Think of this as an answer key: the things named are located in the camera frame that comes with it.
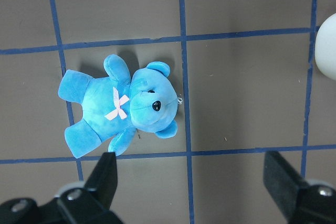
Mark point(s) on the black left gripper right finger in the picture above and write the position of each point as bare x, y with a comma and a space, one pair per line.
298, 199

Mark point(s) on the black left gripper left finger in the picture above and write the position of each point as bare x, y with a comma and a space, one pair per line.
89, 203

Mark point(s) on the white trash can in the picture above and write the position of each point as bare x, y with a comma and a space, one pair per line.
325, 48

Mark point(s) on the blue teddy bear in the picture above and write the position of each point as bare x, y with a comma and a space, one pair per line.
116, 106

